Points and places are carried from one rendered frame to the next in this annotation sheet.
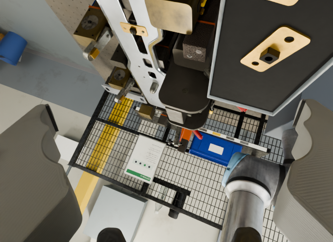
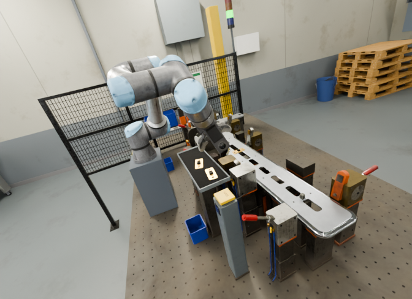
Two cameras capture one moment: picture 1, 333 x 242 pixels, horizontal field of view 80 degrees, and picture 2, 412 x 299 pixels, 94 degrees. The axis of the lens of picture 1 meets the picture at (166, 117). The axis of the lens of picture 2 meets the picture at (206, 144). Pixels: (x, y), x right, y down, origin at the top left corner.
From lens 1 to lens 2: 0.66 m
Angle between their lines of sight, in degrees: 12
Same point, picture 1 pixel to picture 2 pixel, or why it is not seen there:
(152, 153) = not seen: hidden behind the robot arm
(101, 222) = (187, 7)
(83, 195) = (215, 39)
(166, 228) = (137, 33)
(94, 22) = (256, 143)
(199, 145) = (171, 118)
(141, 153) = not seen: hidden behind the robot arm
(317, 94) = (159, 172)
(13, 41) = (325, 95)
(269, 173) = (154, 134)
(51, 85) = (285, 82)
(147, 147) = not seen: hidden behind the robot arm
